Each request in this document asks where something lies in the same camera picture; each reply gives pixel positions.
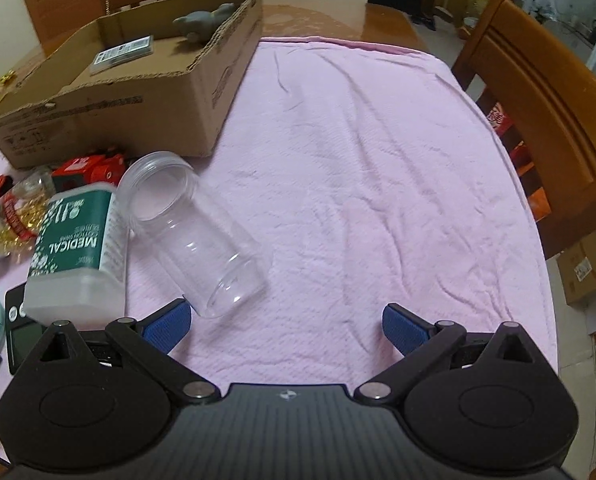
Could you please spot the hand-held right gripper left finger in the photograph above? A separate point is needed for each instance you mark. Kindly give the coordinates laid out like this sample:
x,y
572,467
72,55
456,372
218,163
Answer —
x,y
167,327

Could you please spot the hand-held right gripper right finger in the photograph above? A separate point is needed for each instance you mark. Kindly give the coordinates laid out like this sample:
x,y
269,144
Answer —
x,y
403,330

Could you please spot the clear plastic jar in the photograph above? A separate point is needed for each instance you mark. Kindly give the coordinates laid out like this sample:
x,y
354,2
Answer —
x,y
192,240

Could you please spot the white bottle green label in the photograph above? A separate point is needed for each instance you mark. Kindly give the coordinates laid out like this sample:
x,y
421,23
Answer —
x,y
77,260

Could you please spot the black digital timer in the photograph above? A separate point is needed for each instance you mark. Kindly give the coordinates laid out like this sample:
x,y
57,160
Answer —
x,y
22,340

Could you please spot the cardboard box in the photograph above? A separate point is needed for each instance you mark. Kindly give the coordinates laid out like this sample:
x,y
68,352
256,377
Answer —
x,y
127,105
585,265

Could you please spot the pink cloth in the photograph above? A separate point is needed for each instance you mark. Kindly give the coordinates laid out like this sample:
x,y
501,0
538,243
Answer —
x,y
358,185

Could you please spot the orange packet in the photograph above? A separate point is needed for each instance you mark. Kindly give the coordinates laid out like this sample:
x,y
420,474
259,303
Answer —
x,y
539,205

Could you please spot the yellow capsule bottle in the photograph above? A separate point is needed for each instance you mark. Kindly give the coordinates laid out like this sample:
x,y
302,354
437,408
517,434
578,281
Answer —
x,y
17,215

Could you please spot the closed cardboard box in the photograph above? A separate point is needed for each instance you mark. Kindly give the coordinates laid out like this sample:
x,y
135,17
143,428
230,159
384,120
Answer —
x,y
585,265

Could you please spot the red packet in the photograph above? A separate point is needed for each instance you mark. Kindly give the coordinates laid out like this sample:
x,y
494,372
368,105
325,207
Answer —
x,y
498,117

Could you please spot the clear plastic case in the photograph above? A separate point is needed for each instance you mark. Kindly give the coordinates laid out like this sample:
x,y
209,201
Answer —
x,y
122,54

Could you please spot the grey plush toy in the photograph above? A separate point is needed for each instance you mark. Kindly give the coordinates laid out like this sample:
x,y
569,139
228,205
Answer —
x,y
200,25

